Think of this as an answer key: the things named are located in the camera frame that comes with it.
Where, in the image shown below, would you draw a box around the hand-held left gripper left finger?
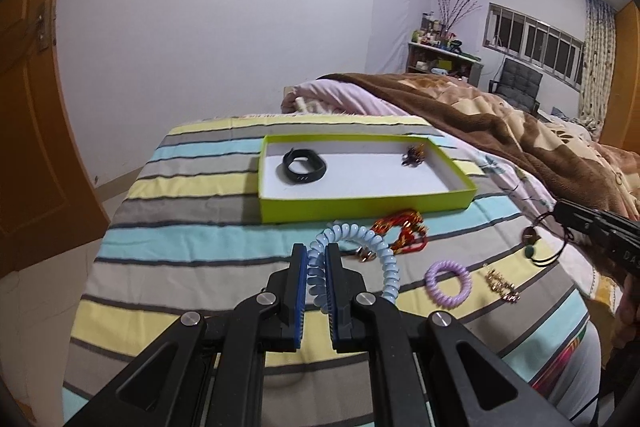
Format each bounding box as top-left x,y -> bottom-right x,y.
65,243 -> 307,427

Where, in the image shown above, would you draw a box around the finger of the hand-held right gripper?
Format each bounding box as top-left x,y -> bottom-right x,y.
554,209 -> 598,239
555,198 -> 603,222

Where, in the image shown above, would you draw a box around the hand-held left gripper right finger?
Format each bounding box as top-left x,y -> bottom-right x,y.
325,243 -> 576,427

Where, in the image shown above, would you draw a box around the black cord pendant necklace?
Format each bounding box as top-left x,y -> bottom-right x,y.
521,211 -> 573,269

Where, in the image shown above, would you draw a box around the light blue coil hair tie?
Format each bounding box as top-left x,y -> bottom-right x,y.
306,223 -> 401,314

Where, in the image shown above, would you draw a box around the red orange hair clip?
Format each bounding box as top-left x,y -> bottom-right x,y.
371,209 -> 430,256

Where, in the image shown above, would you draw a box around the green cardboard box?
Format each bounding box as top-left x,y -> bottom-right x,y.
257,133 -> 478,224

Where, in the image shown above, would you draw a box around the purple coil hair tie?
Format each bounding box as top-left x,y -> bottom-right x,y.
425,260 -> 472,309

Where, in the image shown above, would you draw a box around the floral pink bed sheet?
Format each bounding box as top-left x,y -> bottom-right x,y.
440,134 -> 608,308

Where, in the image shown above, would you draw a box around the brown patterned blanket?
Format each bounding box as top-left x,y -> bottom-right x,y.
320,72 -> 640,228

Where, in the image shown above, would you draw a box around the black wristband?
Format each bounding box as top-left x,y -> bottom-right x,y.
283,148 -> 328,184

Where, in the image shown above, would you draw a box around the striped bed sheet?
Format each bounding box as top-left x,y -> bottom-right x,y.
62,114 -> 592,414

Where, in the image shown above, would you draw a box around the orange wardrobe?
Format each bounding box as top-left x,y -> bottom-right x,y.
600,2 -> 640,148

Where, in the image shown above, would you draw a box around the black quilted chair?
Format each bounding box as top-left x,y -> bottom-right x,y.
489,58 -> 544,114

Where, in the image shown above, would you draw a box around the floral curtain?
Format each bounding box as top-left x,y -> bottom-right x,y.
577,0 -> 617,134

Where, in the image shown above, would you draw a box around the person's grey trousers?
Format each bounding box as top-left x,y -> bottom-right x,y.
517,321 -> 603,427

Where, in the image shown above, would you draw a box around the barred window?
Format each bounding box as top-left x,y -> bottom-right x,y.
482,3 -> 586,92

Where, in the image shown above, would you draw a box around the cluttered wooden shelf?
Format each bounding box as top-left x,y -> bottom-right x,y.
406,41 -> 485,86

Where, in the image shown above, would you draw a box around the pink quilt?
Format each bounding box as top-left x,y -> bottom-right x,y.
280,78 -> 416,118

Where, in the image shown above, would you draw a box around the purple decorative branches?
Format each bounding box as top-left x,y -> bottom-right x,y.
435,0 -> 483,35

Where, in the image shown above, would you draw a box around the orange wooden door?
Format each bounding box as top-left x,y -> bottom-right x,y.
0,0 -> 112,280

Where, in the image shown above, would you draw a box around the metal door latch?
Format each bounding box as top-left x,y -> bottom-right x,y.
36,0 -> 53,52

